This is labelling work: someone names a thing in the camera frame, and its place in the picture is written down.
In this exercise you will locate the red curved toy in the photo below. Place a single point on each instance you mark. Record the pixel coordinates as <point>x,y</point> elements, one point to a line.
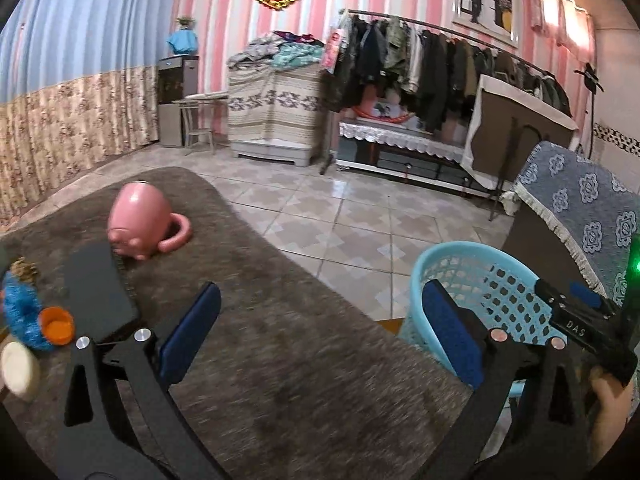
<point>380,113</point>

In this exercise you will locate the pink pig-shaped cup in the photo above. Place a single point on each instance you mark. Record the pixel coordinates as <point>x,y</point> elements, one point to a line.
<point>137,220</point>

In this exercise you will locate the person's right hand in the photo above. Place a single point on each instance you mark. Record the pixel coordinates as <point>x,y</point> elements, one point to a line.
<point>607,410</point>

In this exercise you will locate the low stand with lace cloth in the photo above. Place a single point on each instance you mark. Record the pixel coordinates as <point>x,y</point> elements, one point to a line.
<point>400,135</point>

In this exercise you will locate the black tripod stand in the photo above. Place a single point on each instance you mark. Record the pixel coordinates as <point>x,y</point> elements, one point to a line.
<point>591,77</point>

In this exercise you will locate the pile of folded clothes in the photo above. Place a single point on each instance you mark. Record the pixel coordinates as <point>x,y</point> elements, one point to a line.
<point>280,50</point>

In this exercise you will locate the light blue plastic basket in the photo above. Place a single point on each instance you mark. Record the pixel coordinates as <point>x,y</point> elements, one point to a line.
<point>480,280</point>

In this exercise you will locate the row of hanging clothes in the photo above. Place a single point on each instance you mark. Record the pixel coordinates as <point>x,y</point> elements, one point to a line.
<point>425,70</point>

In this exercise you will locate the black flat case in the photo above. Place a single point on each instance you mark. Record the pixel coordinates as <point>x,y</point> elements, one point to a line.
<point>100,290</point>

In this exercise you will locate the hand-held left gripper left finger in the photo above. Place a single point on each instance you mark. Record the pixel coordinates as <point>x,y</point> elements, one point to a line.
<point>192,332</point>

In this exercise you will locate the blue flower-patterned cloth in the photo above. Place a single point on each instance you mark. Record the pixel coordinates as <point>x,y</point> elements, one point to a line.
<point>585,210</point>

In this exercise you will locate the small potted plant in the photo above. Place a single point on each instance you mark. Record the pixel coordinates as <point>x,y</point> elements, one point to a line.
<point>186,22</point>

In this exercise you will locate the metal clothes rack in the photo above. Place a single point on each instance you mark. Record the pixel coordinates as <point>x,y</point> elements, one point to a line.
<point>400,18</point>

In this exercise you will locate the white round lid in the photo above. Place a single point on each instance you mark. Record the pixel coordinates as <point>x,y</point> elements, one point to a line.
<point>17,367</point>

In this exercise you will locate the grey water dispenser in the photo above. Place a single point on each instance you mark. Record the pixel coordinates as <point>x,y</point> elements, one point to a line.
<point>172,105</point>

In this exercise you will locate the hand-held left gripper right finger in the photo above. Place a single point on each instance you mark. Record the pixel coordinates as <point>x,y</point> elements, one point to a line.
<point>452,332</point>

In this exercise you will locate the pink hanging bag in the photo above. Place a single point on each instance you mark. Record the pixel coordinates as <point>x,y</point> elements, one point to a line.
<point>332,47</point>

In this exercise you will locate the brown board with white edge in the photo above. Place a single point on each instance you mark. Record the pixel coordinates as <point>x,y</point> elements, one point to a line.
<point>500,135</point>

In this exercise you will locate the blue and floral curtain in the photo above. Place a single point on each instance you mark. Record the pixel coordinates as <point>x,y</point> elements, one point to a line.
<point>75,85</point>

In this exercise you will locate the blue covered water bottle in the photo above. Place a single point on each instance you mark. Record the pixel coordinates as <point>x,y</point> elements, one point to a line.
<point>182,40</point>

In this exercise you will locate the brown dried scrap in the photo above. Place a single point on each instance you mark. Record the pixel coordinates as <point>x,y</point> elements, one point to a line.
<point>22,267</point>

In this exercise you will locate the blue plastic bag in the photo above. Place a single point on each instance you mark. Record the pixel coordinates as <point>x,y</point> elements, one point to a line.
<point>22,312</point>

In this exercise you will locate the small white side table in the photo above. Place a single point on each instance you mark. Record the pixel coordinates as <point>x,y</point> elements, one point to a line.
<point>205,97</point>

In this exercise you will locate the orange small cup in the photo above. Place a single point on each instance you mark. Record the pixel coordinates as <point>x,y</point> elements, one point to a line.
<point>56,325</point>

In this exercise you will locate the cabinet under patterned cloth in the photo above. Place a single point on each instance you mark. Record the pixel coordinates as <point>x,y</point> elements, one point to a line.
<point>275,110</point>

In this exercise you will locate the pink window curtain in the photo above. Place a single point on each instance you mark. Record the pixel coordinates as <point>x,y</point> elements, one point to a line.
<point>560,15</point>

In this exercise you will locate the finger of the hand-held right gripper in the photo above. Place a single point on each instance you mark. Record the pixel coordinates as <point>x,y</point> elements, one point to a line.
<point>585,294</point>
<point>546,292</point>

